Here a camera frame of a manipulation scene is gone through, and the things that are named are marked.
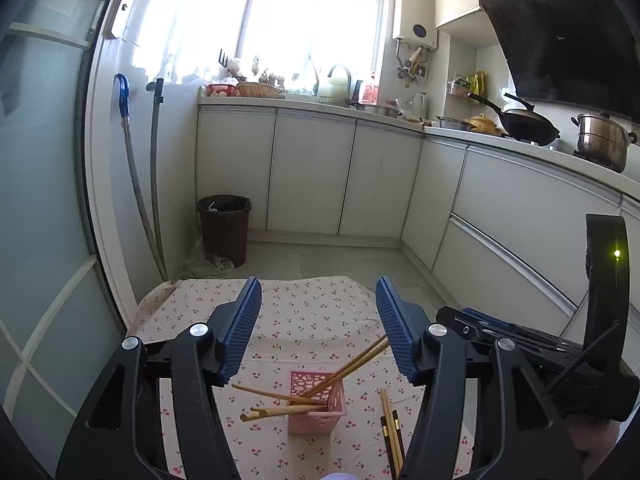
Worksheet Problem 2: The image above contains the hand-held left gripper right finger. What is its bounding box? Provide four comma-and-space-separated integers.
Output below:
375, 275, 586, 480

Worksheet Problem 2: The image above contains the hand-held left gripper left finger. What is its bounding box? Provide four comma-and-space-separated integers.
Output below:
55, 276, 264, 480

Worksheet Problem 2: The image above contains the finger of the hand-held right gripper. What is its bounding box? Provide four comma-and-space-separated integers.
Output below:
435, 306, 573, 363
461, 307, 571, 348

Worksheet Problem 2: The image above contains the wooden chopstick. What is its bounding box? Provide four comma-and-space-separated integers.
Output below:
231, 383, 329, 406
306, 346, 391, 403
239, 404, 332, 422
299, 336, 389, 398

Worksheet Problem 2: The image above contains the row of wooden chopsticks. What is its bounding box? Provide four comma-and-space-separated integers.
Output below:
378, 388, 406, 479

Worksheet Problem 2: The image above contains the pink perforated utensil holder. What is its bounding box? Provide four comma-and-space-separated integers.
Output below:
288, 370, 347, 435

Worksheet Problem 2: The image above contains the cherry print tablecloth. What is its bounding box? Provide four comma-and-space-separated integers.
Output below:
127, 275, 476, 480

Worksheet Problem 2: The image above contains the clear plastic bag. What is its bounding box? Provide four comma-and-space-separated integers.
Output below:
181, 239, 236, 281

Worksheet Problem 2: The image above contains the dark chopstick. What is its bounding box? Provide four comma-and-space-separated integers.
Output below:
392, 410, 405, 461
381, 415, 396, 476

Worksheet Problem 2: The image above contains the brown trash bin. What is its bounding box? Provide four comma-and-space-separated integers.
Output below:
197, 195, 253, 269

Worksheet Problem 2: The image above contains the white drawer base cabinet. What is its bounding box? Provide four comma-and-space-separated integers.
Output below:
400, 135, 640, 343

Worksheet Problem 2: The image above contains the steel stock pot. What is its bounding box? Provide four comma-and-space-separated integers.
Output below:
571, 112, 639, 174

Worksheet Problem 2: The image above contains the white sink base cabinet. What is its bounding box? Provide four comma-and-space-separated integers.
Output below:
196, 102, 426, 241

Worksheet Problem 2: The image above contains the black wok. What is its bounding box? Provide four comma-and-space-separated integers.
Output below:
467, 92, 561, 146

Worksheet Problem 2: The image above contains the yellow clay pot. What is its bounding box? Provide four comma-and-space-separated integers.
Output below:
464, 113, 502, 135

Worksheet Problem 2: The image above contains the black frying pan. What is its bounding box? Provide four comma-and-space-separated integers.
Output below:
502, 92, 556, 123

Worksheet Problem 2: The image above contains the wicker basket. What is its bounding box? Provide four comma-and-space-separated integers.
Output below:
235, 82, 285, 100

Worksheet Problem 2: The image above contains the pale green jug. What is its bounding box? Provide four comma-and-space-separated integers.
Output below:
319, 67, 351, 104

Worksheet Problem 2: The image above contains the metal kitchen faucet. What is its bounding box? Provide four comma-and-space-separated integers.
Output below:
327, 64, 353, 96

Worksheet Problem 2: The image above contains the black range hood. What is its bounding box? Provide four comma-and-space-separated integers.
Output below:
479, 0, 640, 123

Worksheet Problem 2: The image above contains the white water heater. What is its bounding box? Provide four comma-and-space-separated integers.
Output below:
391, 0, 440, 52

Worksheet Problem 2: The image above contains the kitchen window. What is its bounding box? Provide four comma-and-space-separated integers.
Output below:
239, 0, 389, 92

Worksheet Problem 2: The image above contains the black handle mop pole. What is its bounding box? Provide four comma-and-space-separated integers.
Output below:
146, 78, 169, 281

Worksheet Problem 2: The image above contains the blue handle mop pole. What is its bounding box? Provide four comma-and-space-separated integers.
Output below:
114, 73, 168, 281

